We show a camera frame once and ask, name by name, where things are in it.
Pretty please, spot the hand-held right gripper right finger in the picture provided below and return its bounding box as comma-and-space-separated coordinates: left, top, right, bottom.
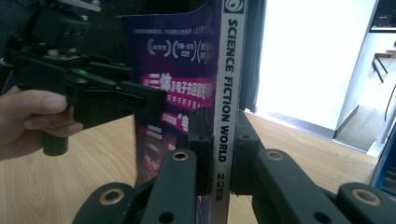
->
230, 109, 266, 196

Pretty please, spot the monitor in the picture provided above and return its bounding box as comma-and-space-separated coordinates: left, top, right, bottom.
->
369, 0, 396, 33

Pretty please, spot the blue mesh file rack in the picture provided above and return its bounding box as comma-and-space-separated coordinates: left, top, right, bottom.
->
369, 123, 396, 198

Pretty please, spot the purple cover book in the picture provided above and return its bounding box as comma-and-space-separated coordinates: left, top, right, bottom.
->
120, 0, 248, 224

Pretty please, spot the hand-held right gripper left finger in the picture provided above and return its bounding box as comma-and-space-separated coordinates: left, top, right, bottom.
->
188, 106, 215, 197

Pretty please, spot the black stool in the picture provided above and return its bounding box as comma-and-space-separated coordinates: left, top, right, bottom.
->
371, 51, 390, 84

